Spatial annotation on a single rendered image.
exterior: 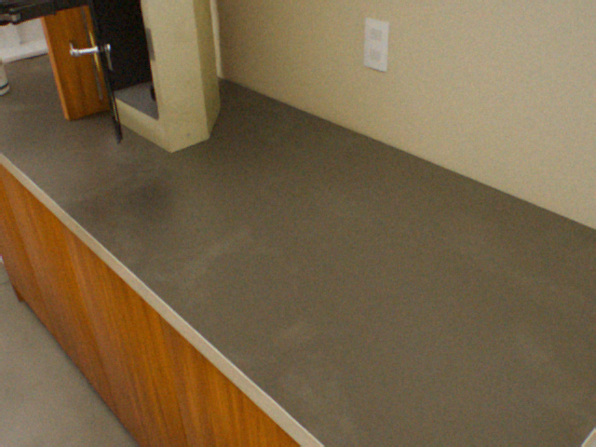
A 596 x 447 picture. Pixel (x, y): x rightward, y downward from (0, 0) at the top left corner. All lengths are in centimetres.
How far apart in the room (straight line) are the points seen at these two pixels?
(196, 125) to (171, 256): 47
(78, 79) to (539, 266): 123
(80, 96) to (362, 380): 116
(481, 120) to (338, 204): 35
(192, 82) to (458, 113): 61
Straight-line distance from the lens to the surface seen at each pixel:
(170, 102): 139
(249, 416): 99
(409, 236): 110
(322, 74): 157
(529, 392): 86
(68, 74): 167
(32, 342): 244
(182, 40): 137
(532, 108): 122
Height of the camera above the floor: 156
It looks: 33 degrees down
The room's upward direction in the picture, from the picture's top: 2 degrees counter-clockwise
